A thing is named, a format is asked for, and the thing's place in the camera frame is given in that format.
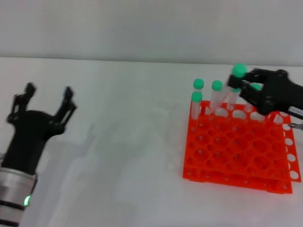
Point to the orange test tube rack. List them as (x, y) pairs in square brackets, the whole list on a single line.
[(236, 151)]

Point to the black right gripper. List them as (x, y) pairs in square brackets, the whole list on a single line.
[(277, 94)]

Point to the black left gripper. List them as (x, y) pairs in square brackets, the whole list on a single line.
[(28, 134)]

